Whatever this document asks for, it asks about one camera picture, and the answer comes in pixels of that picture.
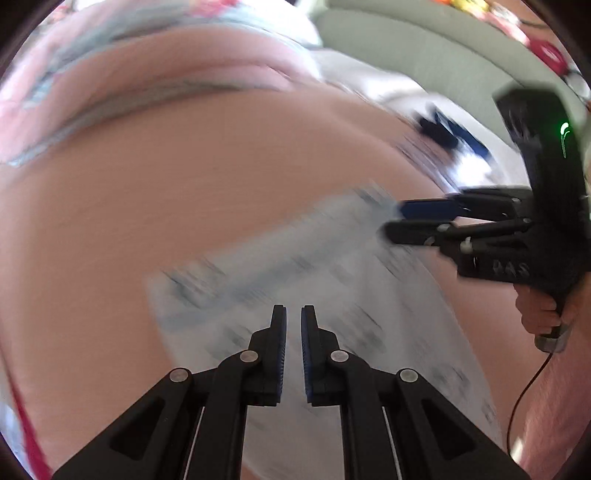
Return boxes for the peach pink bed sheet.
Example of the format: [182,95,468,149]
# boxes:
[0,34,532,480]

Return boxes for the person's right hand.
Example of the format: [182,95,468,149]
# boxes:
[514,284,561,337]

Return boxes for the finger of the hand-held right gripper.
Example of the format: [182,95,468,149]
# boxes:
[383,217,535,250]
[399,185,536,222]

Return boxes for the person's right forearm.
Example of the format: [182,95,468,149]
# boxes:
[519,323,591,472]

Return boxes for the white striped folded garment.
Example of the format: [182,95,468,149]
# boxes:
[402,138,497,190]

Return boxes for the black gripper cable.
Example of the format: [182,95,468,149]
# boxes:
[507,352,555,455]

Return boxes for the white printed pajama pants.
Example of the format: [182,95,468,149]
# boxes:
[145,185,504,480]

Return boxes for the magenta garment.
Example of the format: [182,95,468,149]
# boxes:
[0,364,52,480]

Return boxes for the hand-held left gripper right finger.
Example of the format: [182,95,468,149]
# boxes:
[301,305,532,480]

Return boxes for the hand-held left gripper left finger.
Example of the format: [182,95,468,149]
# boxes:
[53,305,288,480]

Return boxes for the green padded headboard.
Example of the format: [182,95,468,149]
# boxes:
[314,0,591,153]

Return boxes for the navy blue folded garment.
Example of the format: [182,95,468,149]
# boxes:
[416,108,490,160]

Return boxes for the red round object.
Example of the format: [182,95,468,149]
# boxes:
[531,39,567,75]

